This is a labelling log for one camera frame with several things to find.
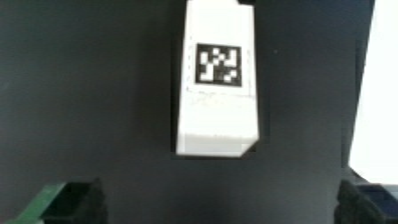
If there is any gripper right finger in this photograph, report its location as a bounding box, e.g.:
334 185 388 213
336 180 398 224

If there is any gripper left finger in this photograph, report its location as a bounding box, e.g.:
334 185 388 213
7 179 109 224

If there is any white table leg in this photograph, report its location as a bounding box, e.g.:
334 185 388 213
176 0 260 158

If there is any white left fence wall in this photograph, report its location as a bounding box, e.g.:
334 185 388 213
349 0 398 185

